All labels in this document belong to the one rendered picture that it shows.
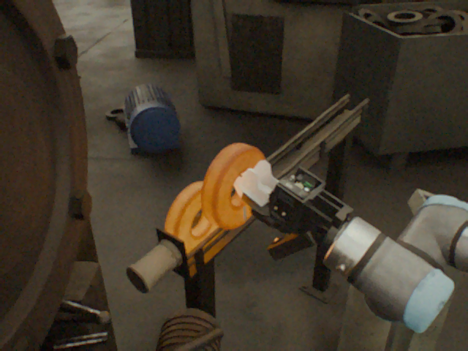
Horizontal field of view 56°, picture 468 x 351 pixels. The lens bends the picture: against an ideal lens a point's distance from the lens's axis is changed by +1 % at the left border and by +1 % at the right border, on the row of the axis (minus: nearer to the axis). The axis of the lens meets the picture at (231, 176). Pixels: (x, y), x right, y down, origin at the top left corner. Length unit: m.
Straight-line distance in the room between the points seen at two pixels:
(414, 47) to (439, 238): 1.62
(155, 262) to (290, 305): 0.94
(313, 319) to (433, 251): 0.92
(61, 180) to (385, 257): 0.45
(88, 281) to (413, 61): 1.97
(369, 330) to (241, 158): 0.67
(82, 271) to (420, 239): 0.54
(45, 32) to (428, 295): 0.55
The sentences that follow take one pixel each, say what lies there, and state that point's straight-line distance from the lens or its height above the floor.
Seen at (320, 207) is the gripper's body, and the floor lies 0.85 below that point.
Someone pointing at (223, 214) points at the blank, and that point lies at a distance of 0.74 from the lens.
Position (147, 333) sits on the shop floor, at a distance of 1.62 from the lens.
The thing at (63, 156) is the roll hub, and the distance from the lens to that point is 0.37.
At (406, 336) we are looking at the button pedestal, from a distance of 1.41.
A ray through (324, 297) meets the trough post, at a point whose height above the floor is 0.02.
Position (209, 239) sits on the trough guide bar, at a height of 0.68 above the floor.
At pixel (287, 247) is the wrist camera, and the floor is 0.77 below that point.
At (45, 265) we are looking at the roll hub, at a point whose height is 1.02.
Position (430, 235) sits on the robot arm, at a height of 0.78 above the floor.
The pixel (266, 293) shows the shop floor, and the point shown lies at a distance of 1.72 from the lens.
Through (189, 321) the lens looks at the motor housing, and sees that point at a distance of 0.93.
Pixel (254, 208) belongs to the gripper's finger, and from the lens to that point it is 0.70.
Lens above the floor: 1.24
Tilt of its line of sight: 31 degrees down
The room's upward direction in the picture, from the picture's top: straight up
